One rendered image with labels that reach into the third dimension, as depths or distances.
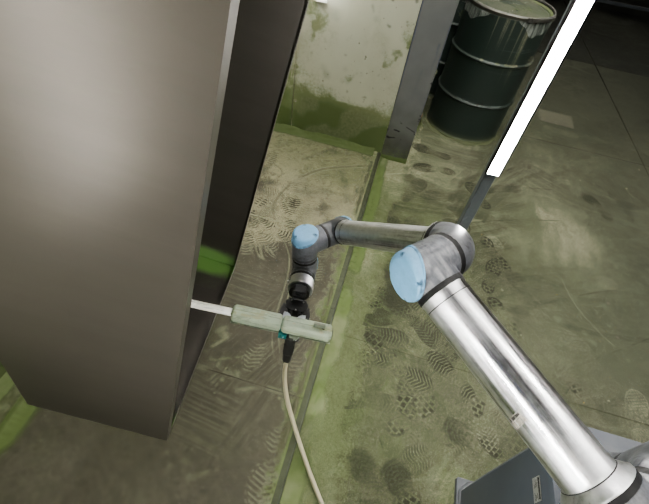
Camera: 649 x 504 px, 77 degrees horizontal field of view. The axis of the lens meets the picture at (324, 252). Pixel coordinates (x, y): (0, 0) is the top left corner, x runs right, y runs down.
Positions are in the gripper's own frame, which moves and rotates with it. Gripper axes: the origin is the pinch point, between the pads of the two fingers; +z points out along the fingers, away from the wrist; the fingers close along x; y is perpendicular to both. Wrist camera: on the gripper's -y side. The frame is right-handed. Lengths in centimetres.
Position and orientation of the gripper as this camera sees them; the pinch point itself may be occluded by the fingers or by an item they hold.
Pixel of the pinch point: (290, 333)
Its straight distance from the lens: 128.9
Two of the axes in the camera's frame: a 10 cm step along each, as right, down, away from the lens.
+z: -1.1, 6.5, -7.5
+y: -2.0, 7.2, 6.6
